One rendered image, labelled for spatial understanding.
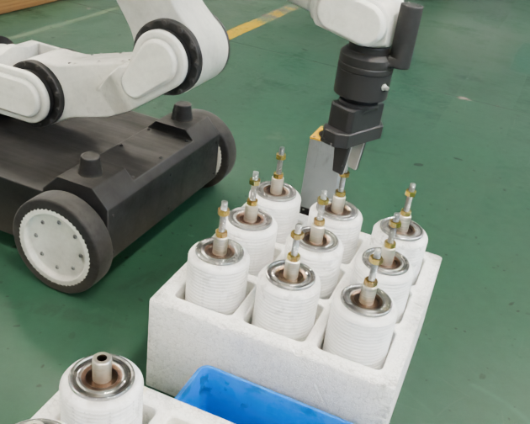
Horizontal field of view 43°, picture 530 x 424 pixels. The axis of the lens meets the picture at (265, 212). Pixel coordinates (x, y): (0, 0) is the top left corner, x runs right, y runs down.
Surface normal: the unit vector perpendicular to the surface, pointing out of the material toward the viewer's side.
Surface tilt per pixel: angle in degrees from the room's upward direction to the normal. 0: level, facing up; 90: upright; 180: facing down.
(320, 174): 90
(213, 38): 61
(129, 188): 46
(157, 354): 90
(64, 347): 0
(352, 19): 90
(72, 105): 90
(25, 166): 0
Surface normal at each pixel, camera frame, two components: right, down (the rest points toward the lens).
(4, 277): 0.11, -0.86
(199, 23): 0.70, -0.44
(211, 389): -0.40, 0.38
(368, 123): 0.68, 0.44
